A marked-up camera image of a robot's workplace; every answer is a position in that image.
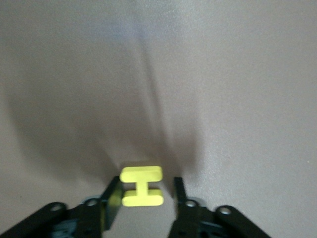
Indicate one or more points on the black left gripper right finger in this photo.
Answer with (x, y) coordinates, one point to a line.
(198, 220)

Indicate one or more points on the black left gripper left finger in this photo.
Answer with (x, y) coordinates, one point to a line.
(74, 218)

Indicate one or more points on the yellow foam letter H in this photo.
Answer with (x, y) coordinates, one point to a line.
(141, 188)

